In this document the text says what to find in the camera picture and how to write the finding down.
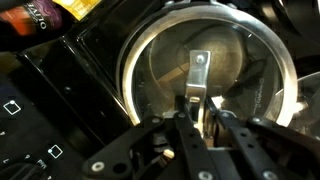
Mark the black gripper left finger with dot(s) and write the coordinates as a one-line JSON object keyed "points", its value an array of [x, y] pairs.
{"points": [[167, 148]]}

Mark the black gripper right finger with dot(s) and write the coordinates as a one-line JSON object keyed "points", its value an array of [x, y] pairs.
{"points": [[272, 151]]}

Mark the glass pot lid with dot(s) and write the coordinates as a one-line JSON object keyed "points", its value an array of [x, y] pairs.
{"points": [[195, 54]]}

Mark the black stove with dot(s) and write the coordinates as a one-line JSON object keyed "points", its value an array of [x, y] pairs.
{"points": [[60, 102]]}

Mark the olive oil bottle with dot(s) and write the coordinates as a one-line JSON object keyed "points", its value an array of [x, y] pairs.
{"points": [[33, 17]]}

